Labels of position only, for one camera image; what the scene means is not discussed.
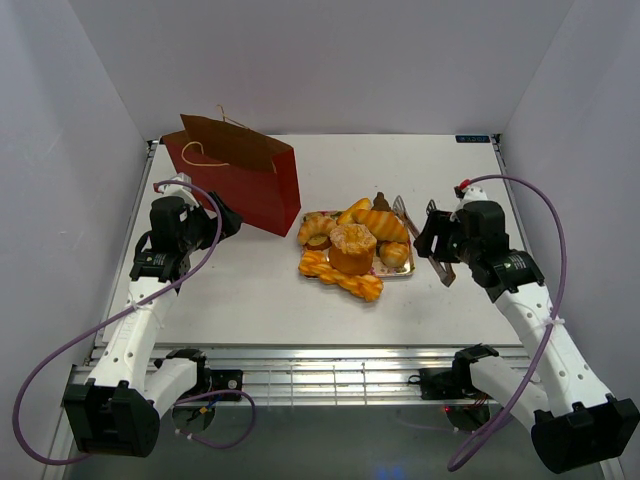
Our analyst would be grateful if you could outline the metal serving tongs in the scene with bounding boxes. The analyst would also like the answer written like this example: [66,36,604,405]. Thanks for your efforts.
[392,195,456,287]

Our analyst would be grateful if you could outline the striped long loaf bread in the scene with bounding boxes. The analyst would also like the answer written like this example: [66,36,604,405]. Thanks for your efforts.
[352,209,409,243]

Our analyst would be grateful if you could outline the red paper bag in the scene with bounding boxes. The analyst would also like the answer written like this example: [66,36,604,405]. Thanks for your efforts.
[162,114,301,237]

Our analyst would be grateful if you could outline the large orange muffin bread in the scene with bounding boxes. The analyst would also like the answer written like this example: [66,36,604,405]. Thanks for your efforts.
[328,224,377,275]

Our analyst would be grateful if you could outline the croissant bread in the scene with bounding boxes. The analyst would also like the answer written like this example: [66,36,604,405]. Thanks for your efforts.
[297,215,337,245]

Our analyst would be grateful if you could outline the braided twisted bread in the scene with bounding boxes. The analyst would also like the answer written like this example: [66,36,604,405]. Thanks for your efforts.
[298,250,384,302]

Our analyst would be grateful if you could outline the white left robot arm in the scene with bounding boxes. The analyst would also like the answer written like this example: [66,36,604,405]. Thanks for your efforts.
[63,174,242,457]

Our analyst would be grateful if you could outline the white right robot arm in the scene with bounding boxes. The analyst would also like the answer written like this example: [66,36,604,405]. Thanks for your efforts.
[414,179,639,474]

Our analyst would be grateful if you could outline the brown chocolate figure bread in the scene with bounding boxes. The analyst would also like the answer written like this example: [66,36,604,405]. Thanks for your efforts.
[372,192,392,212]

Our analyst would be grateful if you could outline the toast slice bread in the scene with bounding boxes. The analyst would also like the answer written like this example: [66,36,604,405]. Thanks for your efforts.
[304,235,331,251]

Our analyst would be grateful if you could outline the small oval bread roll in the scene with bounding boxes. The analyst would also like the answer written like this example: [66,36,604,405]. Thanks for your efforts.
[336,198,372,225]

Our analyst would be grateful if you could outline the round scored bun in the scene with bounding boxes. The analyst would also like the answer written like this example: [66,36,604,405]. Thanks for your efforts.
[379,242,410,268]

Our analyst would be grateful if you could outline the floral serving tray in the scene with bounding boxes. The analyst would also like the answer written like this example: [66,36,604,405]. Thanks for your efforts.
[300,210,415,278]

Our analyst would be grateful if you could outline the blue label sticker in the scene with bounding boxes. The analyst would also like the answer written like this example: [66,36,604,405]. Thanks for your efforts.
[455,135,491,144]

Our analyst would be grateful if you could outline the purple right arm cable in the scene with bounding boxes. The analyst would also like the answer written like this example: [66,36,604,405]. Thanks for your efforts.
[446,174,569,473]

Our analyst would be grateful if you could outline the aluminium frame rail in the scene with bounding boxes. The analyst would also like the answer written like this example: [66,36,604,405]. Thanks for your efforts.
[69,344,551,409]

